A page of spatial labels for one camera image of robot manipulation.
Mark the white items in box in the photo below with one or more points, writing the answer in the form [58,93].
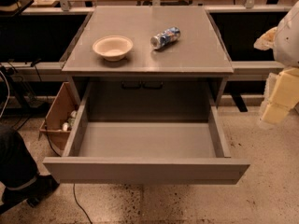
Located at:
[68,124]

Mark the black shoe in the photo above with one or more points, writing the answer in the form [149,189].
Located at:
[42,187]

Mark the black trouser leg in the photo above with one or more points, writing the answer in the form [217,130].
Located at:
[18,169]

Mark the blue silver soda can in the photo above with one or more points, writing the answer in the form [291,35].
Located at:
[164,38]

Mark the grey drawer cabinet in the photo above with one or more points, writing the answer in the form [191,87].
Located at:
[146,31]

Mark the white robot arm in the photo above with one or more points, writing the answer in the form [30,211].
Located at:
[281,92]

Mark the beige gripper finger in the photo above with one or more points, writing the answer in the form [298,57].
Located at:
[266,41]

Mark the white paper bowl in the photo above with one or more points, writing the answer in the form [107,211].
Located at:
[113,48]

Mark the grey top drawer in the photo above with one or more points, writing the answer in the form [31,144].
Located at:
[151,133]

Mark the brown wooden box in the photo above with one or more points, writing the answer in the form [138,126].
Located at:
[60,111]

